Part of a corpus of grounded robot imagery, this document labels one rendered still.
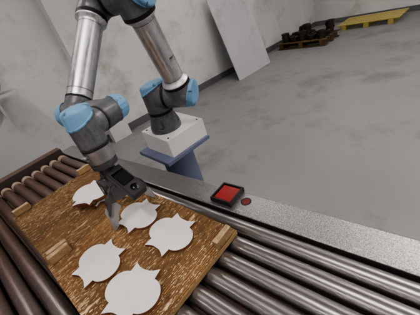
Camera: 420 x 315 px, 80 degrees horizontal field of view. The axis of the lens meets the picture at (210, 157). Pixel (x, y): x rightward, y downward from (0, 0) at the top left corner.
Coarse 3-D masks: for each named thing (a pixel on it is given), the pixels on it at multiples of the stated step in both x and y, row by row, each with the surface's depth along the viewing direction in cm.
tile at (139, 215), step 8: (144, 200) 81; (128, 208) 80; (136, 208) 79; (144, 208) 78; (152, 208) 77; (128, 216) 77; (136, 216) 76; (144, 216) 74; (152, 216) 74; (120, 224) 75; (128, 224) 73; (136, 224) 72; (144, 224) 72; (152, 224) 72; (128, 232) 70
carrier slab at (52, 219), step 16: (80, 176) 111; (96, 176) 106; (64, 192) 102; (32, 208) 98; (48, 208) 95; (64, 208) 92; (80, 208) 89; (96, 208) 86; (32, 224) 89; (48, 224) 86; (64, 224) 84; (80, 224) 81; (96, 224) 79; (32, 240) 81; (48, 240) 79
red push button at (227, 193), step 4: (224, 188) 78; (228, 188) 78; (232, 188) 77; (236, 188) 77; (220, 192) 77; (224, 192) 76; (228, 192) 76; (232, 192) 75; (236, 192) 75; (216, 196) 76; (220, 196) 76; (224, 196) 75; (228, 196) 74; (232, 196) 74; (228, 200) 73
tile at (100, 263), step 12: (84, 252) 68; (96, 252) 67; (108, 252) 66; (120, 252) 65; (84, 264) 65; (96, 264) 64; (108, 264) 63; (120, 264) 62; (84, 276) 62; (96, 276) 61; (108, 276) 60; (84, 288) 59
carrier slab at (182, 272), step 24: (120, 216) 79; (168, 216) 73; (192, 216) 70; (96, 240) 73; (120, 240) 70; (144, 240) 68; (72, 264) 67; (144, 264) 61; (168, 264) 59; (192, 264) 57; (72, 288) 61; (96, 288) 59; (168, 288) 54; (192, 288) 53; (96, 312) 54; (168, 312) 49
